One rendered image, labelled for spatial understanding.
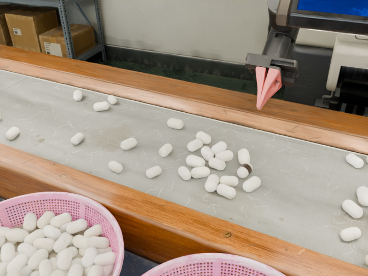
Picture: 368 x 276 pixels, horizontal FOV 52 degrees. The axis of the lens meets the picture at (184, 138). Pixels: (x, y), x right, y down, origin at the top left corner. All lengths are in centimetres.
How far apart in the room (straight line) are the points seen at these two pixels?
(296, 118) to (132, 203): 41
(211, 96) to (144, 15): 218
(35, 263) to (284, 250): 35
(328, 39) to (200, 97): 70
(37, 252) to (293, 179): 44
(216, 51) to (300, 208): 231
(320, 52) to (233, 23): 136
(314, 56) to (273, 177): 87
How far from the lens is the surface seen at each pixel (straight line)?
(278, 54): 78
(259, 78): 76
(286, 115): 85
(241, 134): 81
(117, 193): 63
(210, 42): 287
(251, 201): 64
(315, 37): 148
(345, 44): 120
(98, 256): 57
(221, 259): 52
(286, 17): 46
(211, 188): 64
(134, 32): 313
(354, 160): 76
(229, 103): 87
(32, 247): 61
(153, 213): 58
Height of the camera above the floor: 117
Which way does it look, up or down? 33 degrees down
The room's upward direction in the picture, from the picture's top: 1 degrees counter-clockwise
